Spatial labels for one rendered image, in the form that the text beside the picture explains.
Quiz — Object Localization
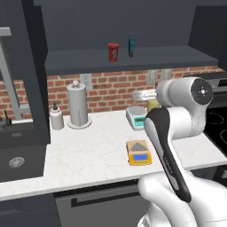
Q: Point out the black hob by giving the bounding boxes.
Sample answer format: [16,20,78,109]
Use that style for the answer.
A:
[203,106,227,156]

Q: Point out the grey paper towel holder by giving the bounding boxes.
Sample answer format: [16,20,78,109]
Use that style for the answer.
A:
[66,80,93,130]

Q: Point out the black sink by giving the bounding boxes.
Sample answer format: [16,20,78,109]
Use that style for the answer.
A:
[0,120,49,184]

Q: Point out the grey dishwasher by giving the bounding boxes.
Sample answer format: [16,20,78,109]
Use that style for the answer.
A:
[53,180,154,227]

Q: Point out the red yogurt cup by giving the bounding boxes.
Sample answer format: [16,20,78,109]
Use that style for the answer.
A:
[107,43,121,64]

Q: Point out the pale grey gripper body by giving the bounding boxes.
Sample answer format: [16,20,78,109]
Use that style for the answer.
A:
[131,90,159,102]

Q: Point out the dark cabinet door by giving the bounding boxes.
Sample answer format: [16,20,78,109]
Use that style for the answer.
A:
[188,0,227,72]
[20,0,51,145]

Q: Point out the yellow jar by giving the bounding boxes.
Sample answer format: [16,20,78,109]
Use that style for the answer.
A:
[146,98,161,114]

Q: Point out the black microwave oven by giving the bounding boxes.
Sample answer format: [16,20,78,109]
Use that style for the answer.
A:
[196,72,227,110]

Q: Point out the black tap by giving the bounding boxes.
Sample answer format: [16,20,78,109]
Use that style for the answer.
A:
[0,109,13,129]

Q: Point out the orange digital scale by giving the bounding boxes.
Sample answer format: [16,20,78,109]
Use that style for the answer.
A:
[125,139,153,167]

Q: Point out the dark base cupboard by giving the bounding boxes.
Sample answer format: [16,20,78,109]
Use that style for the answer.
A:
[0,192,62,227]

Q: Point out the white digital scale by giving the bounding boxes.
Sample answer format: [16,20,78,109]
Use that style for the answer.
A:
[125,106,148,132]

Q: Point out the black dishwasher handle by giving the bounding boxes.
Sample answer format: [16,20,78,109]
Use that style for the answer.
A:
[70,187,144,208]

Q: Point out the white soap dispenser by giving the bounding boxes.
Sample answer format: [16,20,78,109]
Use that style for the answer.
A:
[49,102,66,131]

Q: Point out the dark wall cabinet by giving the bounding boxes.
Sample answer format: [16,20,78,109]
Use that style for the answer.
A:
[33,0,220,76]

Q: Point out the white wall socket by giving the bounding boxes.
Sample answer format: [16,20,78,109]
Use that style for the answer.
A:
[79,73,93,90]
[146,68,174,85]

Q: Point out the grey window frame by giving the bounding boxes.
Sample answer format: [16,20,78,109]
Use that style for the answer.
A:
[0,26,32,121]

